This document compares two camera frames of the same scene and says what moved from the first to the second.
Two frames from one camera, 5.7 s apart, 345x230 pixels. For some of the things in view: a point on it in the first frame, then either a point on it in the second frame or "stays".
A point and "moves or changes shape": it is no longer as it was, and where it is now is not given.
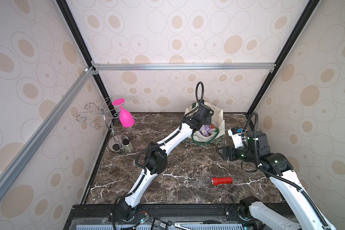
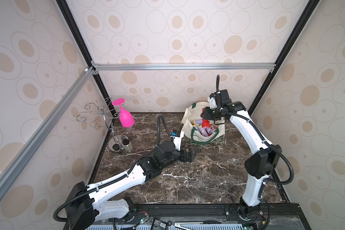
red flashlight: [221, 180] moves or changes shape
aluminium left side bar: [5, 178] stays
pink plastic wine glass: [126, 119] stays
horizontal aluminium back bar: [250, 64] stays
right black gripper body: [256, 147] to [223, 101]
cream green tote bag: [217, 120] stays
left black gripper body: [206, 119] to [177, 155]
